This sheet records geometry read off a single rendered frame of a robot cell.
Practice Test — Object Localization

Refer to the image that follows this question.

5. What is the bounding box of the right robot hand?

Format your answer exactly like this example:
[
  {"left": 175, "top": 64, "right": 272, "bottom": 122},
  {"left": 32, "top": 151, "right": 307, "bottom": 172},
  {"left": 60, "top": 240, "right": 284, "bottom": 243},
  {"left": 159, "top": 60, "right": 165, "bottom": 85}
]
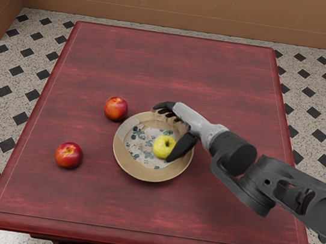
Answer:
[{"left": 144, "top": 98, "right": 232, "bottom": 171}]

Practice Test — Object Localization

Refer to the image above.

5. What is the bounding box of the tan patterned plate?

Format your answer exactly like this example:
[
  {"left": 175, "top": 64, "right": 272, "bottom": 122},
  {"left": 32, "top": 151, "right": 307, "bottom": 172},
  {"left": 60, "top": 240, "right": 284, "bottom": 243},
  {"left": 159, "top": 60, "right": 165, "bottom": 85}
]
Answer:
[{"left": 108, "top": 106, "right": 199, "bottom": 188}]

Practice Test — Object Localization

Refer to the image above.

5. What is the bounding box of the yellow apple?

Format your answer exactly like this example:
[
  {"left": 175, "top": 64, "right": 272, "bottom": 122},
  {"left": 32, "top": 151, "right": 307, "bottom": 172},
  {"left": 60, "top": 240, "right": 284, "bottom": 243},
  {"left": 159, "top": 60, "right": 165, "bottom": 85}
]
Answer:
[{"left": 151, "top": 133, "right": 178, "bottom": 161}]

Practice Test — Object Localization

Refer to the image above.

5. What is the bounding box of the red apple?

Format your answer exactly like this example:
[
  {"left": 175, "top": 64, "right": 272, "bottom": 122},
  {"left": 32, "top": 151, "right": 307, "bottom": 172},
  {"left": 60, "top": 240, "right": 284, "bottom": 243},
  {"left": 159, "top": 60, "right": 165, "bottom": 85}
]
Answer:
[
  {"left": 102, "top": 95, "right": 130, "bottom": 123},
  {"left": 53, "top": 140, "right": 85, "bottom": 171}
]

